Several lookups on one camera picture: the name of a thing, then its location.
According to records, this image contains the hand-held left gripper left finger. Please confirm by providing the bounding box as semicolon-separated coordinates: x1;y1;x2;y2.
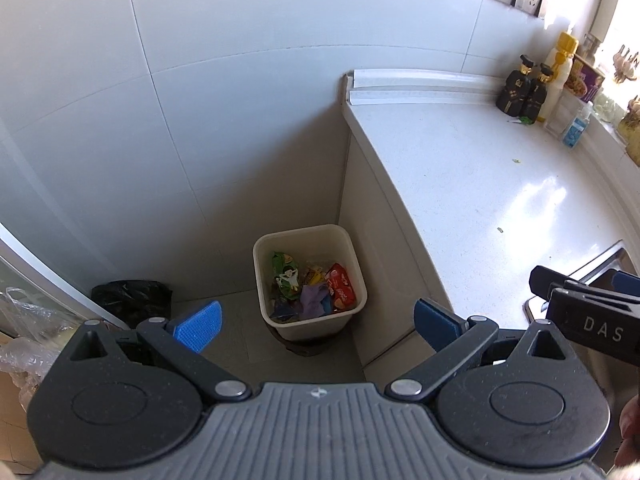
57;301;252;403

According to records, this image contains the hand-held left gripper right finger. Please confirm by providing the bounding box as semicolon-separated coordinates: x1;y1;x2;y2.
384;298;581;403

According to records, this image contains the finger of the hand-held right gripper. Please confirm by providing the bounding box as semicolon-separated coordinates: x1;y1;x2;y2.
529;265;640;306
604;268;640;295

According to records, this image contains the blue snack packet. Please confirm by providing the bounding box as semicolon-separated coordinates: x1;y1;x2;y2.
270;295;304;322

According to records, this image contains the green snack packet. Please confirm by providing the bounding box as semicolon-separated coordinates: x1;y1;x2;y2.
271;251;302;294

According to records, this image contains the red snack packet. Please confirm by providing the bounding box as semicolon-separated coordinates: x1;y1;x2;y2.
324;262;357;311

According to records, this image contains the beige plastic waste bin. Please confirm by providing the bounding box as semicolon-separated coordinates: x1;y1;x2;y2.
252;224;369;344

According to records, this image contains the person's right hand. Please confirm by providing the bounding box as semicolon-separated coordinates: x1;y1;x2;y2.
614;392;640;468

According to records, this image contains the stainless steel sink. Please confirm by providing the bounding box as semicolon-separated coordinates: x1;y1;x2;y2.
522;240;640;324

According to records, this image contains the black plastic bag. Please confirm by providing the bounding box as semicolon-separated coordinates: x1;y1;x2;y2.
90;279;174;331

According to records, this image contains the purple plastic wrapper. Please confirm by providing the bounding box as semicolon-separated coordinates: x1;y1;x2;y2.
298;282;332;319

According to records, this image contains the small clear blue-label bottle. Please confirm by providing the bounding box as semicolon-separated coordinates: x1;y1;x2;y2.
562;101;594;149

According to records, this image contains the sprouting garlic bunch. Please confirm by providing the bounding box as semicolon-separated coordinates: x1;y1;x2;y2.
612;44;640;84
617;94;640;144

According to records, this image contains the clear plastic container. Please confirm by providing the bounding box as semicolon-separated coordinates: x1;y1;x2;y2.
544;94;576;136

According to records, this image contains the clear plastic shopping bag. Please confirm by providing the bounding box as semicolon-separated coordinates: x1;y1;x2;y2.
0;285;82;402

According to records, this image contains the glass cup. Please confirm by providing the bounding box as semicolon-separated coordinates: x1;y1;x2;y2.
592;90;624;124

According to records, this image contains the dark bottle gold collar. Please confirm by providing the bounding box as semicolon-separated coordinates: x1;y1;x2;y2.
520;62;554;122
495;53;534;114

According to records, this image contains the purple instant noodle cup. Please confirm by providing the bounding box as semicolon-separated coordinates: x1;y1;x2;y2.
564;54;606;104

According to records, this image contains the white bottle yellow cap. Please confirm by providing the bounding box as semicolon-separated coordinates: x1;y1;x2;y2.
537;31;580;119

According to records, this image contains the stainless steel flask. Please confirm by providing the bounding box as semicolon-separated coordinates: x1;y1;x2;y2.
580;32;604;66

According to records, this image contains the window frame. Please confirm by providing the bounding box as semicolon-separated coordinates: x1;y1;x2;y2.
590;0;632;57

